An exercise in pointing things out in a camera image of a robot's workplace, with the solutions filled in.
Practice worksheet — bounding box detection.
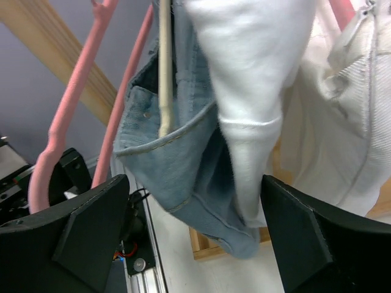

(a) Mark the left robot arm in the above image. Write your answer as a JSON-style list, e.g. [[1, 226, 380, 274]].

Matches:
[[48, 148, 92, 206]]

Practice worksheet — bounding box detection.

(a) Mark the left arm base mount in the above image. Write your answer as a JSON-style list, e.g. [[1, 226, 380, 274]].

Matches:
[[114, 188, 155, 276]]

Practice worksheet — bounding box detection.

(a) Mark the aluminium front rail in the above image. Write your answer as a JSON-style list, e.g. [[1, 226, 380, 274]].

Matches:
[[111, 158, 168, 293]]

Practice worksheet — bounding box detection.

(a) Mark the pink hanger front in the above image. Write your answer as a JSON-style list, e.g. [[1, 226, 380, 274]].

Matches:
[[27, 1, 153, 214]]

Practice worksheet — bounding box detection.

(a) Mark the pink hanger rear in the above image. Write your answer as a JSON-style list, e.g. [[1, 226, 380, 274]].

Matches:
[[329, 0, 356, 31]]

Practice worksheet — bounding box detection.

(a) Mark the cream white garment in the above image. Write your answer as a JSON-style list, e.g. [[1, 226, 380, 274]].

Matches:
[[280, 1, 390, 216]]

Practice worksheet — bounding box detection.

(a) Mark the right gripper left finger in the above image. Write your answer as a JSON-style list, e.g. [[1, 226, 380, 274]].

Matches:
[[1, 175, 130, 292]]

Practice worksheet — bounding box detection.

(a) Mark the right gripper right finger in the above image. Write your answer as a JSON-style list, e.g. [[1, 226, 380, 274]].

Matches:
[[261, 175, 390, 292]]

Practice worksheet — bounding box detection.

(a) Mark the light white shirt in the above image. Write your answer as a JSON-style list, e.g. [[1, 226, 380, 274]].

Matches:
[[184, 0, 316, 228]]

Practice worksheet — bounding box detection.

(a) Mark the blue denim garment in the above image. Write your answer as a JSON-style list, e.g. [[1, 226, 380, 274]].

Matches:
[[114, 1, 260, 259]]

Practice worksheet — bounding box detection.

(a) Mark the pink hanger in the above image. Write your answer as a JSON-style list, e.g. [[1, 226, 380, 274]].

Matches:
[[27, 1, 153, 214], [329, 0, 356, 31]]

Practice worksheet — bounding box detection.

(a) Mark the cream hanger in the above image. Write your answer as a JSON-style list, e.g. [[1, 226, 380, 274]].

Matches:
[[158, 0, 174, 137]]

